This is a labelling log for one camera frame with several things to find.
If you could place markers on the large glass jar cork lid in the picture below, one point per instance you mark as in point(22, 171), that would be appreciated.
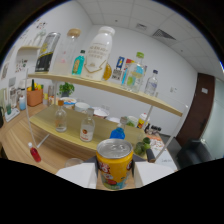
point(65, 53)

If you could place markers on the brown door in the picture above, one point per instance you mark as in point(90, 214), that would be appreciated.
point(196, 106)

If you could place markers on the green potted plant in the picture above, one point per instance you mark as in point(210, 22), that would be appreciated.
point(66, 88)

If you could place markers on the patterned bowl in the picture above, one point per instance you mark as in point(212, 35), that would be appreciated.
point(101, 112)

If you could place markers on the amber liquid bottle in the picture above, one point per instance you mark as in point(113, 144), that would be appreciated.
point(107, 72)

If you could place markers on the blue liquid bottle silver cap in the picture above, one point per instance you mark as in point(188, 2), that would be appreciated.
point(117, 133)

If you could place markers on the blue wall poster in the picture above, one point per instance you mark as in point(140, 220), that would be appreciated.
point(118, 66)

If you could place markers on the ceiling air vent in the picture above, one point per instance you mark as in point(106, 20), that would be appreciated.
point(164, 34)

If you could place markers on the black chair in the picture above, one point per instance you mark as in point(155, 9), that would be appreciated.
point(193, 155)

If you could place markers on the clear bottle red label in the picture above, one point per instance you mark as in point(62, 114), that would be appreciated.
point(87, 131)

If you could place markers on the tall black and white can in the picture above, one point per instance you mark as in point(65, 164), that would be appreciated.
point(46, 55)

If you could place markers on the wooden wall shelf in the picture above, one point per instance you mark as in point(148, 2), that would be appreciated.
point(28, 49)

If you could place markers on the white and blue bottle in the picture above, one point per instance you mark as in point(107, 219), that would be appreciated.
point(22, 104)

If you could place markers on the green mug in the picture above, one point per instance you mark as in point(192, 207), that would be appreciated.
point(132, 121)

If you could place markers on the small red liquid bottle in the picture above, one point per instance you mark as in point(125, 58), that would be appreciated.
point(35, 155)

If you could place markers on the large white bottle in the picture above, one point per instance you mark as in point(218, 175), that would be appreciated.
point(96, 53)

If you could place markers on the glass jar of limes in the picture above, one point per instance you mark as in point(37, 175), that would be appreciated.
point(141, 146)

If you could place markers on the teal liquid bottle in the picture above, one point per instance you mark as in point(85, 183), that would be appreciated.
point(78, 65)

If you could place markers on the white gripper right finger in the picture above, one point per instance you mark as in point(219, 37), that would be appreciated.
point(151, 171)

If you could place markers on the blue printed tub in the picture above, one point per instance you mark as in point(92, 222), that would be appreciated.
point(69, 101)

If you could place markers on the blue liquid bottle yellow cap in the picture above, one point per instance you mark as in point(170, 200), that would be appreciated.
point(126, 77)

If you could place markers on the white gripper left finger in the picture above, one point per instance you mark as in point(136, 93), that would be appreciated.
point(78, 175)

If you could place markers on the clear bottle blue cap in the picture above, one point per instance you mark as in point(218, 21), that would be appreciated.
point(151, 85)

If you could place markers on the orange container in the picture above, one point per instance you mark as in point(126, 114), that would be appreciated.
point(35, 98)

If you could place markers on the two-tier wooden shelf rack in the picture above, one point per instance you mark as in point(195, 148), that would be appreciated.
point(100, 128)

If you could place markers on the dark cylindrical bottle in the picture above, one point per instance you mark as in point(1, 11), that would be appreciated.
point(150, 156)

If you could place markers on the white tray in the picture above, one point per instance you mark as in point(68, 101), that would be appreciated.
point(11, 115)

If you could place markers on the white booklet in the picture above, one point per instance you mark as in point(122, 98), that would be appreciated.
point(166, 160)

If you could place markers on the yellow drink can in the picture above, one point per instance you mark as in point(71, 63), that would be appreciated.
point(115, 166)

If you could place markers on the white bowl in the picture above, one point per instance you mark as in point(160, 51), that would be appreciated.
point(81, 106)

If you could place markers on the white container red lid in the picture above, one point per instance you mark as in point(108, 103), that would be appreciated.
point(142, 120)

